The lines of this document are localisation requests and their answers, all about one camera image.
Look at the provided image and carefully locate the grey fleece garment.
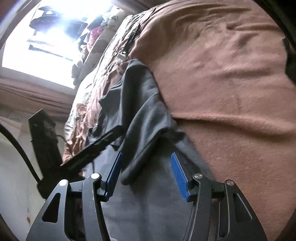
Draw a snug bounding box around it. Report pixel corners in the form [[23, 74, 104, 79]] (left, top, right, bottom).
[[86, 59, 213, 240]]

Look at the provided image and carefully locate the black cable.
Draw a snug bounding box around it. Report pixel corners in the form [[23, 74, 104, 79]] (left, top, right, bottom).
[[0, 122, 42, 183]]

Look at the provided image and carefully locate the bright window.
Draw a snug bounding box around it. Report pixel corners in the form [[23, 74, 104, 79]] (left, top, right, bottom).
[[1, 1, 112, 91]]

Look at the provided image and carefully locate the brown curtain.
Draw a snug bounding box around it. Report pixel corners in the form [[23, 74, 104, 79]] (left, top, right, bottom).
[[1, 67, 76, 123]]

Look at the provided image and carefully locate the brown fleece blanket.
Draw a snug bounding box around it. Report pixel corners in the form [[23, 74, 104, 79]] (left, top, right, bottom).
[[62, 0, 296, 241]]

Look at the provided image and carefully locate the clothes pile by window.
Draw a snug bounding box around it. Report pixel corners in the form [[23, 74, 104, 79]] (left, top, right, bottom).
[[72, 11, 125, 87]]

